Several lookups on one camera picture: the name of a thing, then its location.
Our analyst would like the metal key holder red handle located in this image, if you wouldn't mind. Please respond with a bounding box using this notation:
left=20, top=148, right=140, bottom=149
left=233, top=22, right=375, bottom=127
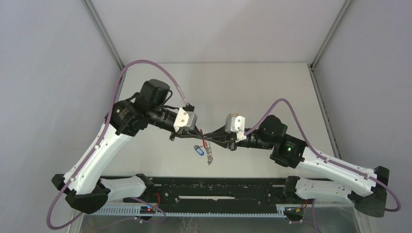
left=202, top=139, right=213, bottom=165

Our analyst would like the blue key tag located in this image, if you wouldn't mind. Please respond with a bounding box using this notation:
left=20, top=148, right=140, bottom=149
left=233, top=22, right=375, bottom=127
left=194, top=145, right=205, bottom=156

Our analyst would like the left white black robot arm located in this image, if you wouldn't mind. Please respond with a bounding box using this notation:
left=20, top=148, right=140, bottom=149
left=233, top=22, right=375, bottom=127
left=52, top=79, right=199, bottom=214

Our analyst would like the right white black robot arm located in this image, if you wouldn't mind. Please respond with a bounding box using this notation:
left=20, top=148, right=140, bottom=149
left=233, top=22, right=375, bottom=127
left=204, top=115, right=390, bottom=217

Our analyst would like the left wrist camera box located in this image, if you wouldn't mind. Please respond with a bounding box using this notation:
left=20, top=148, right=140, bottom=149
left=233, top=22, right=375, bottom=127
left=173, top=108, right=197, bottom=132

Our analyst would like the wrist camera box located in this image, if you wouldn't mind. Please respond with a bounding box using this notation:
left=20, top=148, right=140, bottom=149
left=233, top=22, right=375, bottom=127
left=173, top=108, right=197, bottom=132
left=224, top=114, right=246, bottom=142

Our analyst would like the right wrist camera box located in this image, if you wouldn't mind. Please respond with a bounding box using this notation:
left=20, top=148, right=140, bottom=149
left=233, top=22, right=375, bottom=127
left=224, top=114, right=246, bottom=142

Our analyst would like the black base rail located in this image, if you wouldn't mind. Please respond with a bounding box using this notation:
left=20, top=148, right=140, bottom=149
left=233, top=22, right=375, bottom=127
left=123, top=176, right=314, bottom=214

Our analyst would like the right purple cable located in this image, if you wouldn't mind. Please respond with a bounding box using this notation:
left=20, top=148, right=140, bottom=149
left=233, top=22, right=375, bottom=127
left=244, top=98, right=402, bottom=233

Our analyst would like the grey slotted cable duct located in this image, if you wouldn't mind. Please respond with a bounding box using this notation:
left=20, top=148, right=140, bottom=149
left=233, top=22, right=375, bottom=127
left=92, top=205, right=296, bottom=218

